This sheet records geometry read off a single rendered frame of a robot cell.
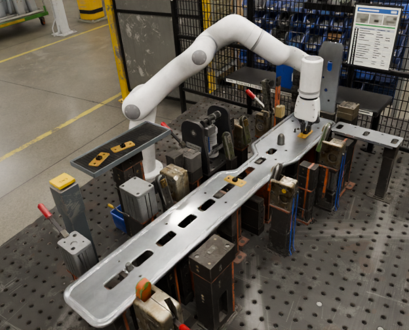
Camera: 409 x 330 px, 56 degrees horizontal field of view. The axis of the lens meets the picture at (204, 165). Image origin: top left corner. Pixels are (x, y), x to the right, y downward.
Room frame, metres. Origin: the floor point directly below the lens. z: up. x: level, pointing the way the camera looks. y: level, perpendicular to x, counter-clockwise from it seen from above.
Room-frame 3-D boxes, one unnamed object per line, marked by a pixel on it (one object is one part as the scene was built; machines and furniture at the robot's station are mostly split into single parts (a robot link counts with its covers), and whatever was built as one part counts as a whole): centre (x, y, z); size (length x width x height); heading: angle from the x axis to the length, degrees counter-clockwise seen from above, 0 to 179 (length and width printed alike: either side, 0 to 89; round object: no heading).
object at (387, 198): (1.39, -0.81, 0.84); 0.11 x 0.06 x 0.29; 48
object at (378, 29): (1.87, -0.86, 1.30); 0.23 x 0.02 x 0.31; 48
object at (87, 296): (1.16, -0.10, 1.00); 1.38 x 0.22 x 0.02; 138
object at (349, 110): (1.64, -0.70, 0.88); 0.08 x 0.08 x 0.36; 48
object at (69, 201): (1.03, 0.46, 0.92); 0.08 x 0.08 x 0.44; 48
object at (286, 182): (1.11, -0.28, 0.87); 0.12 x 0.09 x 0.35; 48
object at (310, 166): (1.27, -0.42, 0.84); 0.11 x 0.08 x 0.29; 48
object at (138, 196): (1.04, 0.23, 0.90); 0.13 x 0.10 x 0.41; 48
